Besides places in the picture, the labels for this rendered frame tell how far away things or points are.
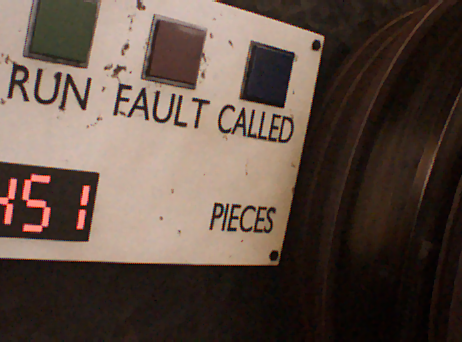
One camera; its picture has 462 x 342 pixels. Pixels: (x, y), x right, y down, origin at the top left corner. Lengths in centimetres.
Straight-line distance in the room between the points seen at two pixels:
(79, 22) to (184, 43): 7
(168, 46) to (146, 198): 10
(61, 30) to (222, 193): 17
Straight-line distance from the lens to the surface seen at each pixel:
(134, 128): 43
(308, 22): 54
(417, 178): 42
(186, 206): 46
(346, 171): 46
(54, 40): 39
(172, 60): 43
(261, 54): 48
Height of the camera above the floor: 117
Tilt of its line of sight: 5 degrees down
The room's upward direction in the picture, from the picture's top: 11 degrees clockwise
